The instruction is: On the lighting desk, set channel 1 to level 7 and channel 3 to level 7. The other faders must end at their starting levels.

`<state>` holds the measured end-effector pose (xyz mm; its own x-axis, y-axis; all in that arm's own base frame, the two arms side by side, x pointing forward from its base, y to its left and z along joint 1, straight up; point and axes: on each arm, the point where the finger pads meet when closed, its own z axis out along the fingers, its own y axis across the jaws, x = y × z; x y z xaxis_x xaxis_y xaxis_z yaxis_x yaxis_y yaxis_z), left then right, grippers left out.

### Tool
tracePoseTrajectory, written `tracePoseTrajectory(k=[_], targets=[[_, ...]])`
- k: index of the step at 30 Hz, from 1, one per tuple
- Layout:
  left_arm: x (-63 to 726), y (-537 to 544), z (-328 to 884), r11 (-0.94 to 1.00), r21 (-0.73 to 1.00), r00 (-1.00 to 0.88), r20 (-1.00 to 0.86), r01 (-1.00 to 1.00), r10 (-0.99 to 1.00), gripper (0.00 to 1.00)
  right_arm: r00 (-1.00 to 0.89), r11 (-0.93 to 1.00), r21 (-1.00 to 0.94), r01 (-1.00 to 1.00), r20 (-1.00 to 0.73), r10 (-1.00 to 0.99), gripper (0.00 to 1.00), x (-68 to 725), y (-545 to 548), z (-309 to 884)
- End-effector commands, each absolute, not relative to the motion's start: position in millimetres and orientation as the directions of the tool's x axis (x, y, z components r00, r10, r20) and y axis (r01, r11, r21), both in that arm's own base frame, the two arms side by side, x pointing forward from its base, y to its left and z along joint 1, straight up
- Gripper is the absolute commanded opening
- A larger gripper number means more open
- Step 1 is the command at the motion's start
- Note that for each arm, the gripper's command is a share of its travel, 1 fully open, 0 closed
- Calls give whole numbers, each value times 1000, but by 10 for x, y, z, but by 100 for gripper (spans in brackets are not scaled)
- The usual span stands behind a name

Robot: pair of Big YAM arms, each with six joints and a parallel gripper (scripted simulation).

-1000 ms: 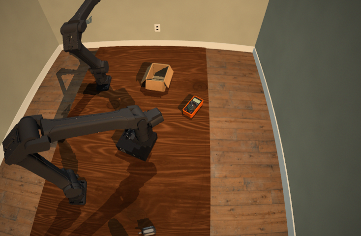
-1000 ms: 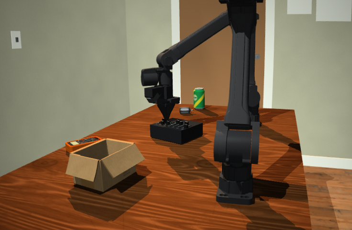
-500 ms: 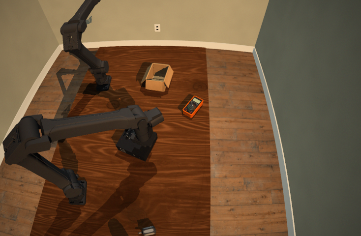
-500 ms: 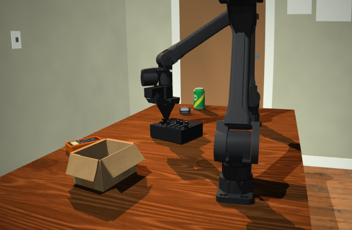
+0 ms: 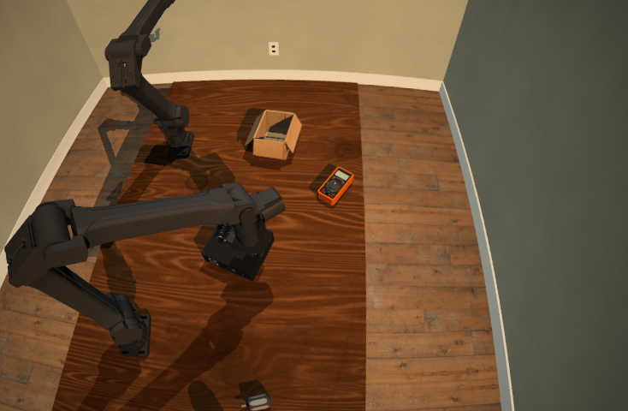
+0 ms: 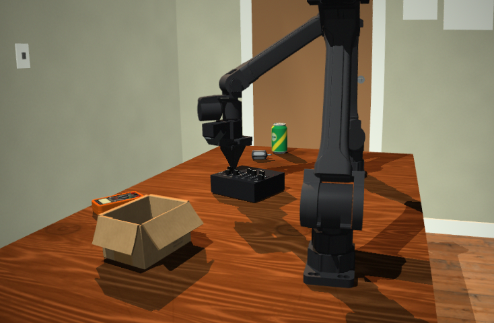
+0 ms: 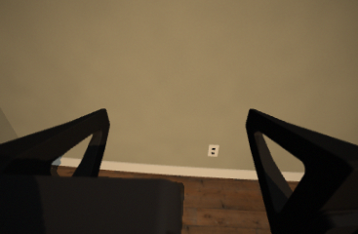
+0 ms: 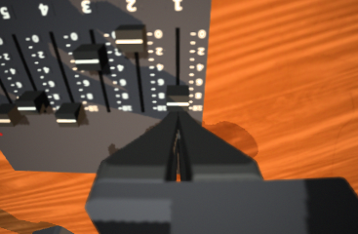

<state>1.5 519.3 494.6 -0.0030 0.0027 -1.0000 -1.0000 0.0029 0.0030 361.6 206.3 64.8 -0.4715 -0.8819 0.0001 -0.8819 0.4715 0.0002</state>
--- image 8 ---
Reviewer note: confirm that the dark grey fader panel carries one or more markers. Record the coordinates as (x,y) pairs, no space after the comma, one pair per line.
(121,87)

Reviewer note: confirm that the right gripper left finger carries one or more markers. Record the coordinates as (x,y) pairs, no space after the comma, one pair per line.
(148,156)

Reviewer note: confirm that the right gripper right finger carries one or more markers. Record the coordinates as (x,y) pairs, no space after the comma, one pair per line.
(210,158)

